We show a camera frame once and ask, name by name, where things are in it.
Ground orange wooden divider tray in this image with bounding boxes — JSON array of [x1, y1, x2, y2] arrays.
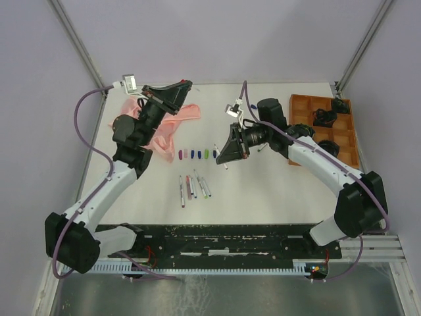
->
[[289, 94, 360, 169]]

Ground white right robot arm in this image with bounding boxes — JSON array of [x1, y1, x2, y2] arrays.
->
[[216, 98, 388, 257]]

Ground pink satin cloth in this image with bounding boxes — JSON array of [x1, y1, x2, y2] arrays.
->
[[112, 103, 201, 167]]

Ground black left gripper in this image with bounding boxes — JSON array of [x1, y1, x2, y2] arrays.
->
[[139, 80, 192, 146]]

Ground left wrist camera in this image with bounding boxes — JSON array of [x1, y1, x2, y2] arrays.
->
[[112, 74, 139, 95]]

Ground dark floral rolled tie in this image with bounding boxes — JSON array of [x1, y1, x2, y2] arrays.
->
[[318, 140, 340, 158]]

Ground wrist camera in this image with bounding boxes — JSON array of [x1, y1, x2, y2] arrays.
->
[[112, 74, 139, 95], [225, 98, 244, 128]]

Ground light blue cable duct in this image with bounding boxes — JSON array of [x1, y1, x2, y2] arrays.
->
[[62, 258, 328, 274]]

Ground pink translucent highlighter pen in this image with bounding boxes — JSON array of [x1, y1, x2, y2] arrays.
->
[[186, 175, 192, 200]]

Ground blue yellow rolled tie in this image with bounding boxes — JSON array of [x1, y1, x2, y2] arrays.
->
[[294, 123, 315, 138]]

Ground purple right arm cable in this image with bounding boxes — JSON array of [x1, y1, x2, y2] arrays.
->
[[235, 80, 389, 284]]

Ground dark rolled tie top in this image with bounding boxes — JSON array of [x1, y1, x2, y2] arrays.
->
[[331, 97, 350, 115]]

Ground aluminium frame post left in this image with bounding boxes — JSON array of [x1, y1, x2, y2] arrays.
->
[[47, 0, 105, 88]]

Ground magenta capped whiteboard marker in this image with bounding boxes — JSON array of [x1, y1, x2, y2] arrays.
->
[[179, 175, 186, 208]]

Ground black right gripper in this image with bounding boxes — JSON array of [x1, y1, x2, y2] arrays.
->
[[216, 122, 271, 164]]

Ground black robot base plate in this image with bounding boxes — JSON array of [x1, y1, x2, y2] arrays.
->
[[98, 223, 343, 264]]

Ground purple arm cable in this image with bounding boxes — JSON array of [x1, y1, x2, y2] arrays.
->
[[235, 80, 389, 284], [52, 84, 180, 282]]

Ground aluminium frame post right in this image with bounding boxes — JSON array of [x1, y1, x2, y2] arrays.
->
[[331, 0, 397, 98]]

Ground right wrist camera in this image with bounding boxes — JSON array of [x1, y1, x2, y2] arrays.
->
[[225, 98, 244, 128]]

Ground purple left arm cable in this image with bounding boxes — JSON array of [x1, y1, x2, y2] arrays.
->
[[52, 84, 180, 282]]

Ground lime green capped marker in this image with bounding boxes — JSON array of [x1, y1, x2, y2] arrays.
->
[[193, 169, 208, 199]]

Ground aluminium frame post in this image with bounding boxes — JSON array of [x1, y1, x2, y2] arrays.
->
[[331, 0, 397, 98], [47, 0, 105, 88]]

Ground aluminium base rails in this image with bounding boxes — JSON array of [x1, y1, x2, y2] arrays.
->
[[337, 235, 406, 263]]

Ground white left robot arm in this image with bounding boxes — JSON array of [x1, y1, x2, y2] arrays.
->
[[45, 75, 193, 279]]

